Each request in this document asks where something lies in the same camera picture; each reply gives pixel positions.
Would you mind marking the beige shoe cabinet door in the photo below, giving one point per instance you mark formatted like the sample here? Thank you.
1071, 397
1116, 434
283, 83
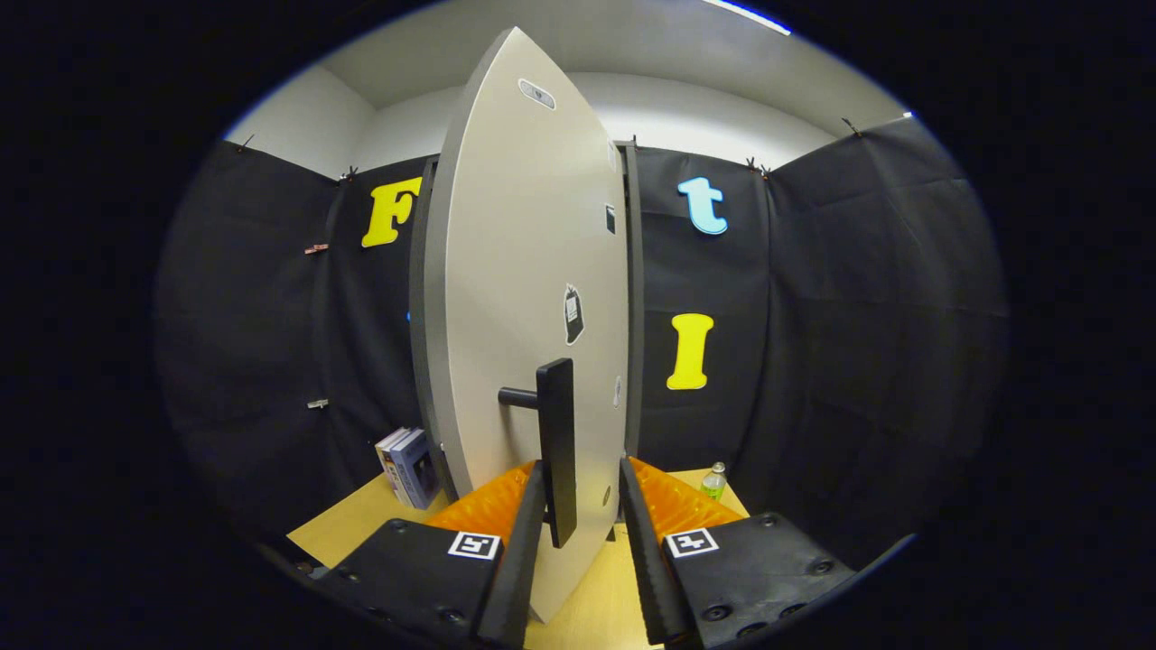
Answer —
515, 271

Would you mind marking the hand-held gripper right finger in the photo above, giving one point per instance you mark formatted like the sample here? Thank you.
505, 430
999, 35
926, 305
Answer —
643, 560

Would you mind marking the black cloth clip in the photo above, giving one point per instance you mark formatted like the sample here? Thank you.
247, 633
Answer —
244, 142
347, 172
851, 126
755, 165

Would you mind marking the blue book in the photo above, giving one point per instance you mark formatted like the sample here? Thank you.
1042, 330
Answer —
420, 469

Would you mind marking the black backdrop cloth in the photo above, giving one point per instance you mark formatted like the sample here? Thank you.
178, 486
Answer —
858, 316

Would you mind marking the long ceiling light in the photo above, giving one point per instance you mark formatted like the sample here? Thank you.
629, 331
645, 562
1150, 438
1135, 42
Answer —
750, 15

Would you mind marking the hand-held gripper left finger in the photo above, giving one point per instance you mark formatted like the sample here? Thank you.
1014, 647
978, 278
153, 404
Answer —
519, 560

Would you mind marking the dark grey shoe cabinet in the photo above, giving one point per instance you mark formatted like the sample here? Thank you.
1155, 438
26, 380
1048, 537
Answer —
634, 316

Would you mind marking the green drink bottle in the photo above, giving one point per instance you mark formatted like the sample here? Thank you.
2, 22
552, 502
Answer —
713, 485

